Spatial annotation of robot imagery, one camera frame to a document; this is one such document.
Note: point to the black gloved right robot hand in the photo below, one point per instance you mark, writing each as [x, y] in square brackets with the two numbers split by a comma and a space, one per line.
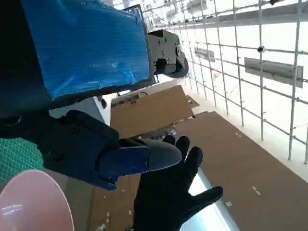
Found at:
[163, 197]

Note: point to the grey ceiling light panel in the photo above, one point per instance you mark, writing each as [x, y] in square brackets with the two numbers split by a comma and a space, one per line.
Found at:
[204, 55]
[197, 6]
[272, 71]

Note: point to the black round ceiling sensor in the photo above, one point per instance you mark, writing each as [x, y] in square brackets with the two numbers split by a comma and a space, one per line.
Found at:
[260, 49]

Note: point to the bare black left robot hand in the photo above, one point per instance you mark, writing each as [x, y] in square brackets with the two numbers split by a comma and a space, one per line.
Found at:
[84, 48]

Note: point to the green cutting mat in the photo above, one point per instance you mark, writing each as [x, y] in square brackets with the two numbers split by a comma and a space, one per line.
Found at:
[14, 158]

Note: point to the pink bowl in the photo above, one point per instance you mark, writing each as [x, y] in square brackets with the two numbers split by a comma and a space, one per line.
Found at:
[31, 204]

